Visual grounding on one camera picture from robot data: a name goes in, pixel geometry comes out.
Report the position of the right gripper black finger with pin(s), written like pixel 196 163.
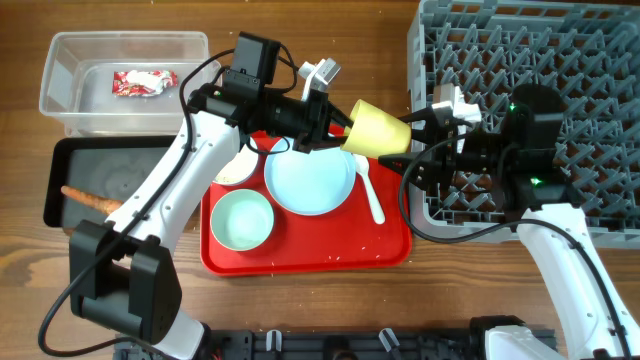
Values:
pixel 397 163
pixel 427 114

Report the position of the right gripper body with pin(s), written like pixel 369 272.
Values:
pixel 443 159

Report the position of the green bowl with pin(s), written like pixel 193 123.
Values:
pixel 242 220

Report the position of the yellow plastic cup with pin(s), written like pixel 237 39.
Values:
pixel 375 133

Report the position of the black mounting rail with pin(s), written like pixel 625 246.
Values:
pixel 435 343

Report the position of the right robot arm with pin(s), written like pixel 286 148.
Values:
pixel 539 203

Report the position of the red snack wrapper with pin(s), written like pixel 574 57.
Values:
pixel 143 83

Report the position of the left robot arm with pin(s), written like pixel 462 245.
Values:
pixel 122 274

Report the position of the clear plastic bin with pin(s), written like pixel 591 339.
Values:
pixel 76 87

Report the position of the orange carrot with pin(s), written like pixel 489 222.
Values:
pixel 102 204

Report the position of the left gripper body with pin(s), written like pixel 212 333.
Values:
pixel 316 116

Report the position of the white plastic spoon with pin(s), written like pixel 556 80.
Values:
pixel 362 168

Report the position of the black waste tray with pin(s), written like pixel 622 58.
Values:
pixel 111 167

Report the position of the blue bowl with rice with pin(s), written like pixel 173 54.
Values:
pixel 241 168

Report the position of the light blue plate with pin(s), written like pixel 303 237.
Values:
pixel 310 184

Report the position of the grey dishwasher rack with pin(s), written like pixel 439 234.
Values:
pixel 588 53

